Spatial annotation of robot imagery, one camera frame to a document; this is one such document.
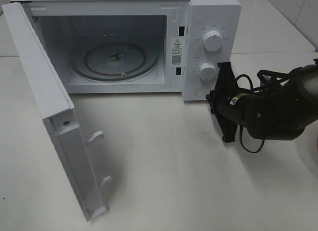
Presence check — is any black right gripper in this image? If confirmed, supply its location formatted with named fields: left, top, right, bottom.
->
left=206, top=62, right=248, bottom=143

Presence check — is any white round door button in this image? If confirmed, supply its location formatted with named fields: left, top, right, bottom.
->
left=196, top=85, right=211, bottom=99

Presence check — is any white microwave door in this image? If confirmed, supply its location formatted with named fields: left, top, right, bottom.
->
left=2, top=2, right=106, bottom=221

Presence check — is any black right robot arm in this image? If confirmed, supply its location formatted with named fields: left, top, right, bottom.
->
left=206, top=62, right=318, bottom=143

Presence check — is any lower white round knob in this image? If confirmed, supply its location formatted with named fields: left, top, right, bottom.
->
left=199, top=63, right=217, bottom=81

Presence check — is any white round knob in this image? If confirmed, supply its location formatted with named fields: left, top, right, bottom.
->
left=199, top=63, right=217, bottom=81
left=202, top=29, right=224, bottom=52

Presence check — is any upper white round knob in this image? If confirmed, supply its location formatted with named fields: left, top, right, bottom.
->
left=202, top=29, right=224, bottom=52

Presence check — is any white warning label sticker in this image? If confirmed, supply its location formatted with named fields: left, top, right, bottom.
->
left=170, top=36, right=184, bottom=66

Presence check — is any glass microwave turntable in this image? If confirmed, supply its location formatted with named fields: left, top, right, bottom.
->
left=71, top=34, right=164, bottom=81

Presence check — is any white microwave oven body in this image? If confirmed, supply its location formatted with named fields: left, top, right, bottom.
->
left=7, top=0, right=241, bottom=101

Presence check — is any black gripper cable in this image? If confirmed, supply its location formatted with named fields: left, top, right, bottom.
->
left=233, top=69, right=284, bottom=154

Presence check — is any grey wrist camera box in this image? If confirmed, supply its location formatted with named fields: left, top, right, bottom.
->
left=301, top=71, right=318, bottom=97

